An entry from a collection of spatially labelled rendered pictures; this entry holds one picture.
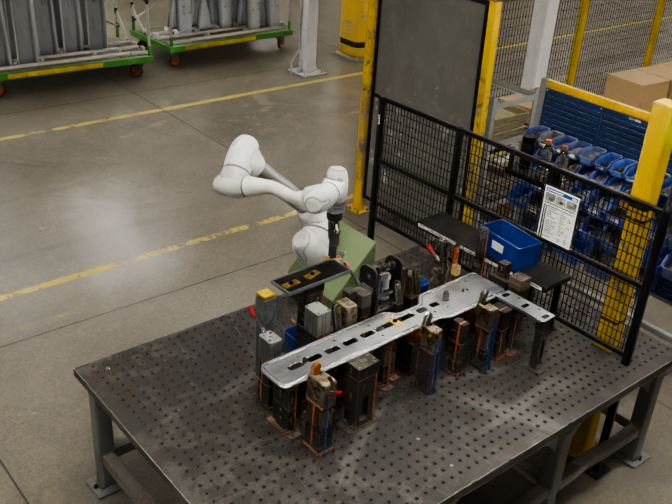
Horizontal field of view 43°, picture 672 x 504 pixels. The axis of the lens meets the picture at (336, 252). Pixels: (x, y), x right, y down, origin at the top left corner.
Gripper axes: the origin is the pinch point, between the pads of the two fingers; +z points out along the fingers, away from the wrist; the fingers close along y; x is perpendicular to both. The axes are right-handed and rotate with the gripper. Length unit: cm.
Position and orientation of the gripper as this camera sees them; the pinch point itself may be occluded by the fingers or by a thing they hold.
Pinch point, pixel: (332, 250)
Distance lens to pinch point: 391.9
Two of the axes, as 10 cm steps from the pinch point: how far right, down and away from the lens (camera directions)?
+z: -0.6, 8.8, 4.7
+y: 2.7, 4.7, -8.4
